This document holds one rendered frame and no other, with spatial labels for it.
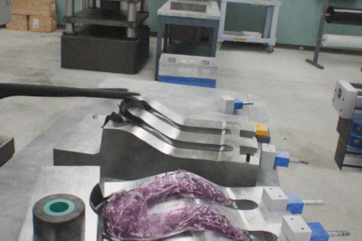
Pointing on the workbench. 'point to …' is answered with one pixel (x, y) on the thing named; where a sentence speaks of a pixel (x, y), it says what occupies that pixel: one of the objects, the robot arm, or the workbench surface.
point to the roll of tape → (58, 217)
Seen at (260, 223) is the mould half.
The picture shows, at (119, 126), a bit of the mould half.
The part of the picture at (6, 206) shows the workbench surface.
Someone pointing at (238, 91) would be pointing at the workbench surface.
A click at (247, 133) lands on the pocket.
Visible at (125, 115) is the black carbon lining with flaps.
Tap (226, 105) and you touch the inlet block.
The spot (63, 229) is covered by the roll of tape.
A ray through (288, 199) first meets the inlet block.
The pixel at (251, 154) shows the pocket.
